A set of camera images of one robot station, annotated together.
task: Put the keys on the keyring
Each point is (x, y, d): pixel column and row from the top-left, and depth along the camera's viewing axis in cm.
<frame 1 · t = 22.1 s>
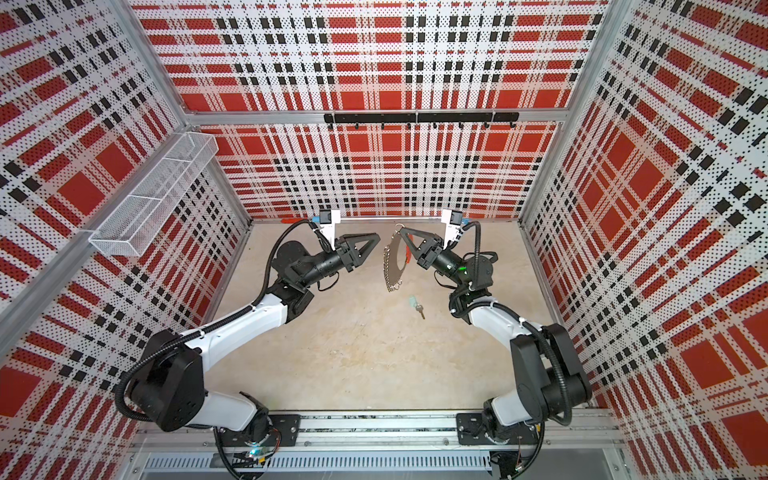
left hand: (377, 240, 69), fingers open
right hand: (397, 234, 68), fingers closed
metal keyring gauge red handle: (396, 279, 81), point 21 cm above the table
key with green cover: (419, 307, 98), on the table

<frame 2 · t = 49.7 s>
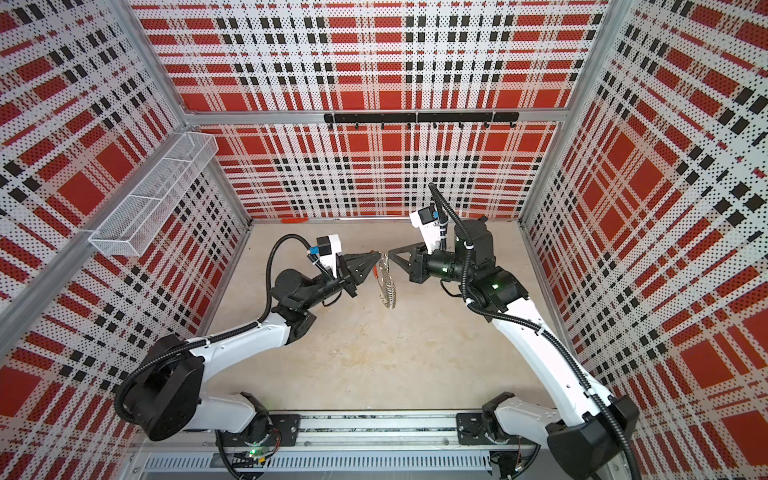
left hand: (380, 258, 67), fingers closed
right hand: (389, 259, 63), fingers closed
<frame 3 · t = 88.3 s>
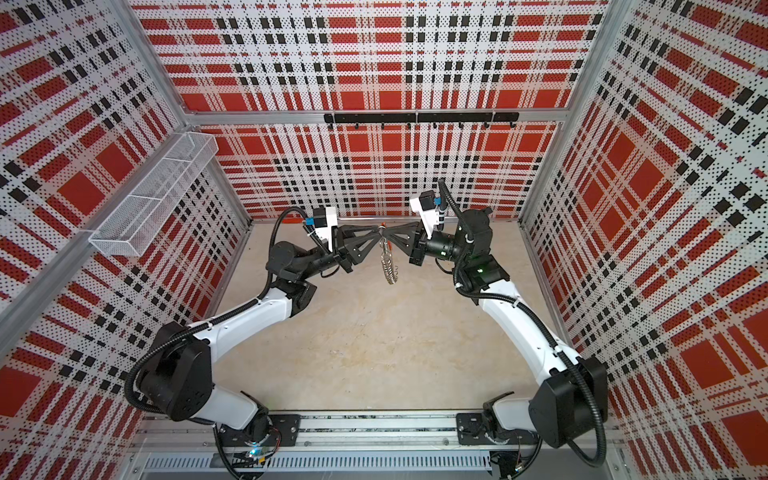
left hand: (378, 235, 65), fingers open
right hand: (385, 234, 64), fingers closed
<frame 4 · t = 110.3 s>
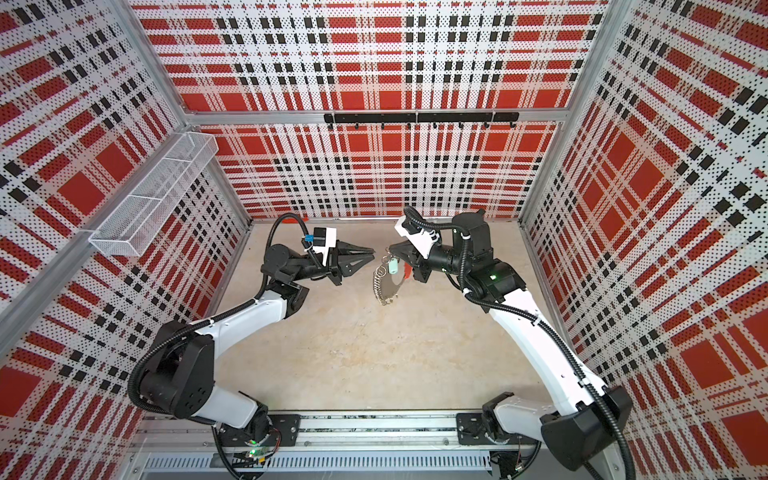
left hand: (373, 256, 67), fingers closed
right hand: (394, 250, 65), fingers closed
metal keyring gauge red handle: (387, 286, 72), point 28 cm above the table
